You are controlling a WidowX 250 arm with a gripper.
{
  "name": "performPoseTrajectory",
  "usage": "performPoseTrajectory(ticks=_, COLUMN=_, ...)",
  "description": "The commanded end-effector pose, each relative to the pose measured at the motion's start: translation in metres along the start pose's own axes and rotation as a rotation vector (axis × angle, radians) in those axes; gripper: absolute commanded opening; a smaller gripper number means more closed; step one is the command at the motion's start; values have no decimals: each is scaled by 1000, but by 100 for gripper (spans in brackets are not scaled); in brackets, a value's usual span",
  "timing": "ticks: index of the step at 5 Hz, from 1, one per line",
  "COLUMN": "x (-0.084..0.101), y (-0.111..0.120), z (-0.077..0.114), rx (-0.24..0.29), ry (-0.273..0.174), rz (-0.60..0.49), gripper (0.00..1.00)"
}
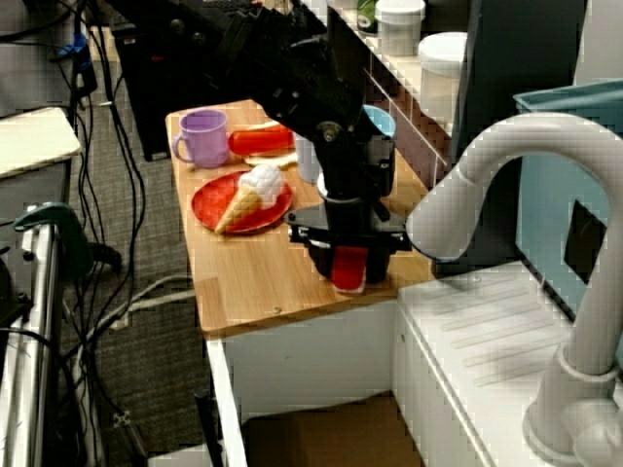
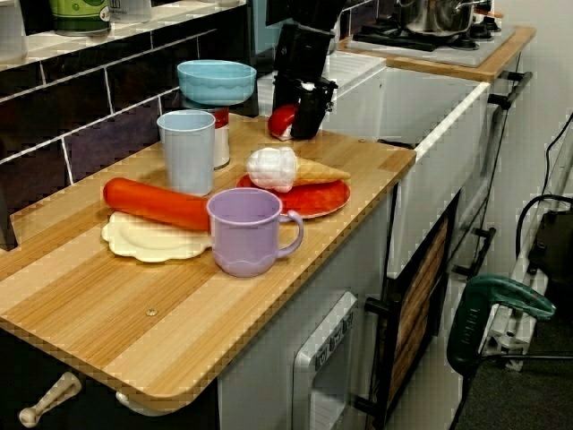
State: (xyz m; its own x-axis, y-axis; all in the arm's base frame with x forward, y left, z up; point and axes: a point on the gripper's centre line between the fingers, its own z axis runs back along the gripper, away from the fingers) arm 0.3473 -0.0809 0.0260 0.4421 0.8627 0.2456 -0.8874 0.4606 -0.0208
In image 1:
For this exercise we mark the beige kitchen shelf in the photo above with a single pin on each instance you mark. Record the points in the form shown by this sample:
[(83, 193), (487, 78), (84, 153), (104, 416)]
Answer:
[(409, 65)]

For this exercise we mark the pale blue plastic cup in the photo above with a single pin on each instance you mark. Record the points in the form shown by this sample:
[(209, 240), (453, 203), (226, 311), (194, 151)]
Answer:
[(305, 160)]

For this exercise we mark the large white lidded jar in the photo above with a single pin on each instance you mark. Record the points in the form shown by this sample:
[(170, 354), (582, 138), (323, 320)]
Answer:
[(440, 73)]

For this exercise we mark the toy hot dog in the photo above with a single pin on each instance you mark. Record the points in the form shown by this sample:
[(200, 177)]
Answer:
[(258, 141)]

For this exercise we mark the blue plastic bin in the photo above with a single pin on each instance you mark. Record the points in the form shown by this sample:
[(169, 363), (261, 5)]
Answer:
[(545, 204)]

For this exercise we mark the light blue plastic bowl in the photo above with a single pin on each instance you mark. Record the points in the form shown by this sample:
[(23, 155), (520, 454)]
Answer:
[(382, 121)]

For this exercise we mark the small white lidded jar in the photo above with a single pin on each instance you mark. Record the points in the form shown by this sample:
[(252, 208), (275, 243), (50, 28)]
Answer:
[(399, 34)]

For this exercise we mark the dark grey upright panel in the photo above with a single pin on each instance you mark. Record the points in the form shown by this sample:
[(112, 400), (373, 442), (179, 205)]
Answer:
[(516, 48)]

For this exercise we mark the toy ice cream cone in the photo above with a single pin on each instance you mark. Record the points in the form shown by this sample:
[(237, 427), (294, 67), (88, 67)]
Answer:
[(243, 204)]

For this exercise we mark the dark tiled backsplash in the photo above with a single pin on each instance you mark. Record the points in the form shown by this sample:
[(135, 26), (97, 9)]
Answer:
[(414, 141)]

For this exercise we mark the aluminium frame rail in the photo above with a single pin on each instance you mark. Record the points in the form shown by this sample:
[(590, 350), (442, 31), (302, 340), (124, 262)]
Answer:
[(34, 340)]

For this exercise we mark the beige desk board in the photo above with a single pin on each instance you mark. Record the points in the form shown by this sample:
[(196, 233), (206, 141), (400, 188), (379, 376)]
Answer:
[(34, 141)]

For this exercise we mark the white floor bracket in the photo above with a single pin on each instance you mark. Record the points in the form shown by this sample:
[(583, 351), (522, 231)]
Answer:
[(122, 419)]

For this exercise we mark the red plastic plate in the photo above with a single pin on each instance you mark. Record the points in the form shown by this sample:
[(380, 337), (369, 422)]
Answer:
[(214, 204)]

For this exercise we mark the purple plastic mug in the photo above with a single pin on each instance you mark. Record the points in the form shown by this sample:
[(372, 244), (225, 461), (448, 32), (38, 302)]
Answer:
[(204, 141)]

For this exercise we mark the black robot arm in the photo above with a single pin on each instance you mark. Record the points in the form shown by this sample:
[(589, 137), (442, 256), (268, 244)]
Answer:
[(292, 73)]

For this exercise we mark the black shelf side panel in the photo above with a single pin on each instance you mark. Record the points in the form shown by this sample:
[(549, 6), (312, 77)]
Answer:
[(353, 39)]

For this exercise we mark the grey toy faucet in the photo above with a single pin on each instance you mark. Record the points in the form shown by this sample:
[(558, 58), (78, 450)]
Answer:
[(487, 160)]

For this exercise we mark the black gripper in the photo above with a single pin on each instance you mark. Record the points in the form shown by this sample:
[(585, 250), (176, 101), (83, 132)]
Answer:
[(348, 224)]

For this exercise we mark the dark green clamp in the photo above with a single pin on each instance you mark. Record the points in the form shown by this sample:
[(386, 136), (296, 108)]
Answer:
[(73, 233)]

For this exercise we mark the white toy kitchen cabinet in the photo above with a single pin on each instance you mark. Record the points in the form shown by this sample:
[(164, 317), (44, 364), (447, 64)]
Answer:
[(316, 360)]

